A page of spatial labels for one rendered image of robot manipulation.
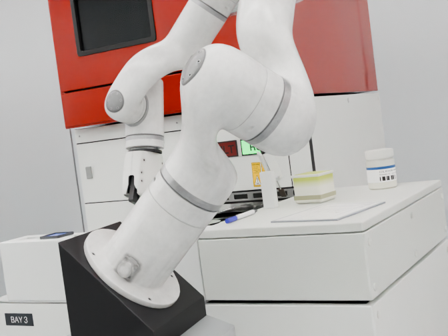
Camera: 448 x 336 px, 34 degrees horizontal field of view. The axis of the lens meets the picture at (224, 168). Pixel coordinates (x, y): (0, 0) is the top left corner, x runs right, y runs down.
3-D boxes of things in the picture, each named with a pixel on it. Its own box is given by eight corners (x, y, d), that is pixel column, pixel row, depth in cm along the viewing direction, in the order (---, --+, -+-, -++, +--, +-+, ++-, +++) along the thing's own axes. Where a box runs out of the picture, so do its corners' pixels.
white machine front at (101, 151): (95, 248, 244) (79, 129, 241) (324, 239, 204) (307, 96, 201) (89, 250, 241) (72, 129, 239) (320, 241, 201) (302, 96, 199)
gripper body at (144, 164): (145, 151, 166) (145, 201, 165) (117, 145, 157) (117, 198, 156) (172, 148, 162) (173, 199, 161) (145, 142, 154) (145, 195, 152)
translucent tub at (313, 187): (310, 199, 176) (307, 171, 176) (337, 198, 171) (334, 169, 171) (293, 204, 170) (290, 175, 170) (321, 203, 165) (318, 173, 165)
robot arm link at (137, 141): (141, 142, 166) (142, 155, 166) (117, 137, 158) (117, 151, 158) (172, 138, 162) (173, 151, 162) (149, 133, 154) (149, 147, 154)
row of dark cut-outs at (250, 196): (179, 205, 223) (177, 197, 223) (312, 195, 202) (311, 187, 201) (177, 205, 223) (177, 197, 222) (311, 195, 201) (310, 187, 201)
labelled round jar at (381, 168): (373, 187, 186) (369, 149, 186) (401, 185, 183) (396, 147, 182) (365, 191, 180) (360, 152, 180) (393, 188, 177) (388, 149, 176)
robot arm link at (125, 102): (198, -1, 144) (118, 128, 149) (234, 23, 158) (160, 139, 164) (167, -21, 148) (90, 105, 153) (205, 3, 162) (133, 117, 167)
